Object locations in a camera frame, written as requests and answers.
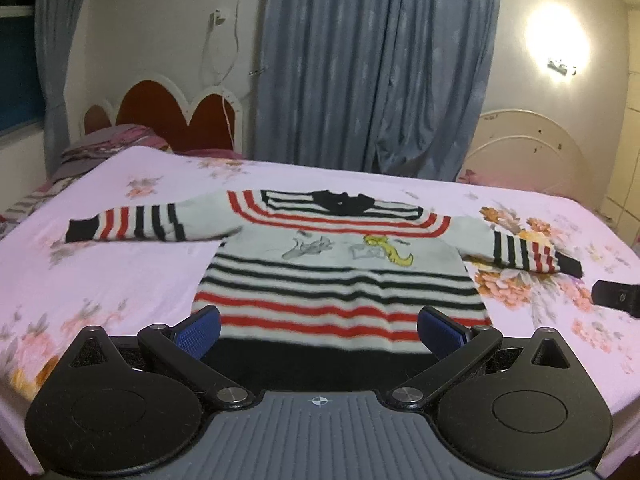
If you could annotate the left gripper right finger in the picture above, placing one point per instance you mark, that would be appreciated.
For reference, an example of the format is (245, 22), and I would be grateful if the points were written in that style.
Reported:
(459, 351)

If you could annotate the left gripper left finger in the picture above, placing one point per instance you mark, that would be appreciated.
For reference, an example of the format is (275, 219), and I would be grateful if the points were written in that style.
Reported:
(178, 351)

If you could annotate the striped knit child sweater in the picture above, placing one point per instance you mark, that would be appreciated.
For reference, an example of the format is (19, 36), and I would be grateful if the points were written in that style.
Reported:
(321, 291)

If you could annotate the pink floral bed sheet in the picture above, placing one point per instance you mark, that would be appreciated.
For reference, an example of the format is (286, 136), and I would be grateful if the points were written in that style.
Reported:
(51, 289)

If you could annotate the cream round headboard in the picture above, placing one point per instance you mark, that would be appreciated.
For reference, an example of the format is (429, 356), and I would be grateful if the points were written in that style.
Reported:
(527, 151)

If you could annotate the purple pink pillow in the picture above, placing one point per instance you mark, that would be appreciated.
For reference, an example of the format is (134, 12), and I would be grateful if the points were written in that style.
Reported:
(95, 148)

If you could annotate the red white scalloped headboard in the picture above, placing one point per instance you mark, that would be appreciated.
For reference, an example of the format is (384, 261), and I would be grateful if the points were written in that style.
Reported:
(213, 120)

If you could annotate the dark window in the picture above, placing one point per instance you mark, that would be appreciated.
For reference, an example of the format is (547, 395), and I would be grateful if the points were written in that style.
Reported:
(21, 95)

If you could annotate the blue-grey curtain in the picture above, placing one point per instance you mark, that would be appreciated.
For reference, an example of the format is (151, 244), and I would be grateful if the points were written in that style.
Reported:
(388, 86)

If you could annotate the left side blue curtain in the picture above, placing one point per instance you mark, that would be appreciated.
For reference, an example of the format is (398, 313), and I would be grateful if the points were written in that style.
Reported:
(55, 27)

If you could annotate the wall lamp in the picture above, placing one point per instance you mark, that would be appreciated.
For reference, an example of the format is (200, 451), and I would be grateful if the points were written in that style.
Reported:
(563, 68)

